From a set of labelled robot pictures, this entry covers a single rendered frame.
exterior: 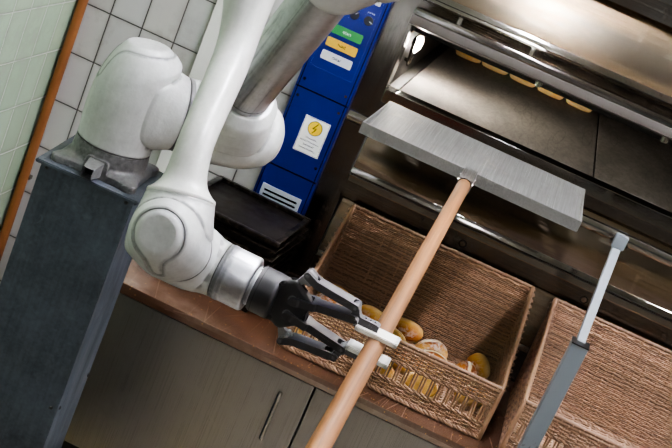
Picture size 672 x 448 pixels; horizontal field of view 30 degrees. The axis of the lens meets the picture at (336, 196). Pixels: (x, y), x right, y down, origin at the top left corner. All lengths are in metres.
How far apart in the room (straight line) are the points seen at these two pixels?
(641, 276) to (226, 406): 1.16
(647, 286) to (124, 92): 1.61
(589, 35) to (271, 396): 1.23
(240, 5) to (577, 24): 1.50
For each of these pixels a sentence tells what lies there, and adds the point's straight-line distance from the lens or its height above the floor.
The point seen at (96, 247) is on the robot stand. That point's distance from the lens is 2.51.
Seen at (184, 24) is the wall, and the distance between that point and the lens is 3.51.
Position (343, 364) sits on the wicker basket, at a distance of 3.13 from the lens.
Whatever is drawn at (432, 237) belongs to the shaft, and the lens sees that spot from 2.36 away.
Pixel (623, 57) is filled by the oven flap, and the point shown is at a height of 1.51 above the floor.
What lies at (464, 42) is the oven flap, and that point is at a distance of 3.18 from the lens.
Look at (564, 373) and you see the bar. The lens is 2.89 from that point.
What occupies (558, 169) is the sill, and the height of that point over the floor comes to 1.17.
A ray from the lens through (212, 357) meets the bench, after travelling 3.10.
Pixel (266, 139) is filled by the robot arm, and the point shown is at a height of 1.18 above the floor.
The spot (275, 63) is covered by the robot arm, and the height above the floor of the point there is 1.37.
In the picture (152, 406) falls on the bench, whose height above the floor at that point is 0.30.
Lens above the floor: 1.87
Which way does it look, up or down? 17 degrees down
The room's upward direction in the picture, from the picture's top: 23 degrees clockwise
